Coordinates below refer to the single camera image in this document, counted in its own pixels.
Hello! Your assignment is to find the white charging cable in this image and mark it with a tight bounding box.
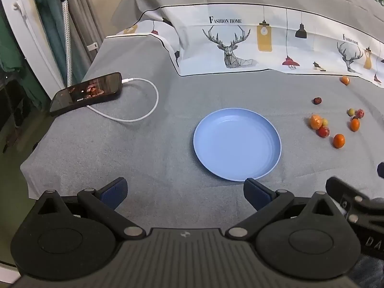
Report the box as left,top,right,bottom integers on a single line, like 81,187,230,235
86,78,159,123

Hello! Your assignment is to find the grey bed sheet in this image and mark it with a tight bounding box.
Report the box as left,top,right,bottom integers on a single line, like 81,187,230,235
19,33,384,234

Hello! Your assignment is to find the white dotted pole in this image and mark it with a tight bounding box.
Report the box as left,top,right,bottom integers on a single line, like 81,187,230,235
49,0,74,88

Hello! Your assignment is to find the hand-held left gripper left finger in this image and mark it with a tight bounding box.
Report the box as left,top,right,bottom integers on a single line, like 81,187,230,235
28,177,147,242

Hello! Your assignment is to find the grey curtain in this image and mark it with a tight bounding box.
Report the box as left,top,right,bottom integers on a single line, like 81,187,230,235
66,0,141,75

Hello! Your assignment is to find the blue plate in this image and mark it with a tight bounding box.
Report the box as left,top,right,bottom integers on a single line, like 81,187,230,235
193,108,282,182

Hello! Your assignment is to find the teal hanging cloth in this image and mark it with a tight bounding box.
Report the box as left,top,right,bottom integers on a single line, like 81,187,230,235
31,0,71,87

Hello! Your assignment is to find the blue jeans leg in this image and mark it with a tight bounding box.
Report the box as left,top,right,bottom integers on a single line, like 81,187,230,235
349,256,384,288

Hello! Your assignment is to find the orange tangerine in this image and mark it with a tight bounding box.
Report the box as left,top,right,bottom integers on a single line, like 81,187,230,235
309,114,323,131

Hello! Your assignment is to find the printed blanket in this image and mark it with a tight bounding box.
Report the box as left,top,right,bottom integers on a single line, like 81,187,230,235
111,0,384,88

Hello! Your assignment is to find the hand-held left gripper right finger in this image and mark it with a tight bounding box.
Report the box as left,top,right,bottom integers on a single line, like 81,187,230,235
225,178,345,242

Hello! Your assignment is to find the black smartphone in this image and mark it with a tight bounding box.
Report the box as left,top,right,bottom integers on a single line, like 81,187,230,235
49,72,123,117

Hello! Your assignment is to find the white door frame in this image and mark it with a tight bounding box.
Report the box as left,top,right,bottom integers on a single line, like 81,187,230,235
0,0,71,99

